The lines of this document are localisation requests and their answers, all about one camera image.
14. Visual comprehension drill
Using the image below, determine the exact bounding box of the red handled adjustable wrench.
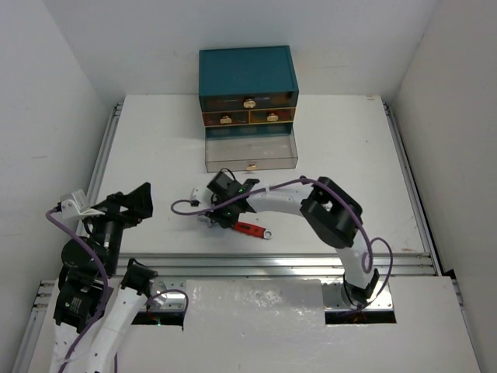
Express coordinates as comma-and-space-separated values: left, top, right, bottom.
197, 215, 274, 239

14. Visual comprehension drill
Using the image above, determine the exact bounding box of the dark bottom drawer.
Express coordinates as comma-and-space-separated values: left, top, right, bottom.
205, 134, 298, 173

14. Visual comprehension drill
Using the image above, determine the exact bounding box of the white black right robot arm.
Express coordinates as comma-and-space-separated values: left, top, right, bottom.
201, 171, 379, 307

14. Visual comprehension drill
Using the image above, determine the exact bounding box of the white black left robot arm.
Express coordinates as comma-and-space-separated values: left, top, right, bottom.
46, 182, 158, 372

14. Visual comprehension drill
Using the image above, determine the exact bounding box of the teal drawer cabinet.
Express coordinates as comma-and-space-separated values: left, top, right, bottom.
198, 45, 299, 140

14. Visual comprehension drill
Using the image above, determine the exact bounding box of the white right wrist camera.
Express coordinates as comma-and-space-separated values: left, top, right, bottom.
190, 186, 210, 207

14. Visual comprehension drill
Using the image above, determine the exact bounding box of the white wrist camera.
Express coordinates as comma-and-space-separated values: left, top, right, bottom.
60, 190, 104, 220
190, 186, 210, 207

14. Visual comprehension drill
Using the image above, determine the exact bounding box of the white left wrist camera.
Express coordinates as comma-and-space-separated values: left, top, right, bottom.
60, 190, 104, 220

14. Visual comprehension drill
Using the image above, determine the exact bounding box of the aluminium rail frame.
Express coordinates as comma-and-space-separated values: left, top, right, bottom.
11, 96, 467, 373

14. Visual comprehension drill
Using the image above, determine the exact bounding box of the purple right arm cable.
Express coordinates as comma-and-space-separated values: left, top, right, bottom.
170, 176, 394, 312

